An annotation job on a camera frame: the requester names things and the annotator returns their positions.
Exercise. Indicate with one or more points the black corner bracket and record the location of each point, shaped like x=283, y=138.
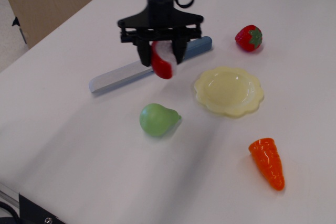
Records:
x=30, y=212

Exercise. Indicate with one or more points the red and white toy sushi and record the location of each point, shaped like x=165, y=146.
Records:
x=163, y=60

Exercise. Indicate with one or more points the green toy pear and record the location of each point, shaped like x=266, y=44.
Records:
x=156, y=120

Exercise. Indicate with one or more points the red toy strawberry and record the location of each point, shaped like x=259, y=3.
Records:
x=249, y=38

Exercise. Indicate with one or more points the aluminium table frame rail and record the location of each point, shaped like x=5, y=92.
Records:
x=9, y=205

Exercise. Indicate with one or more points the blue toy knife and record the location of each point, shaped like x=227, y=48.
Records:
x=136, y=70

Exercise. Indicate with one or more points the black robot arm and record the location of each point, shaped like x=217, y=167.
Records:
x=160, y=21

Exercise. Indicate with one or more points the orange toy carrot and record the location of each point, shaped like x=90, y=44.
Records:
x=265, y=154

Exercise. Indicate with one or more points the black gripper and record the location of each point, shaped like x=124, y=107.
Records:
x=160, y=20

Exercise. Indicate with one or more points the pale yellow toy plate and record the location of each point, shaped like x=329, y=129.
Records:
x=232, y=92

